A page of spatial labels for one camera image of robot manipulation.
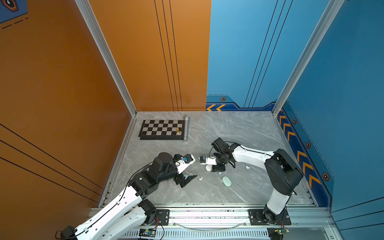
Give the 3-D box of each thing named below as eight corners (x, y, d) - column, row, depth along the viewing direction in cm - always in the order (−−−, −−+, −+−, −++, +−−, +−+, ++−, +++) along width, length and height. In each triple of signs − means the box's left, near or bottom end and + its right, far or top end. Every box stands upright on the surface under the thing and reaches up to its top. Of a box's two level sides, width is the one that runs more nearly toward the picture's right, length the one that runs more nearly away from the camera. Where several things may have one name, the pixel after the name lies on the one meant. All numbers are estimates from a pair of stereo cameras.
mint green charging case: (228, 188, 84) (228, 187, 82) (220, 179, 87) (220, 178, 86) (232, 184, 85) (233, 183, 84) (225, 175, 89) (225, 174, 87)
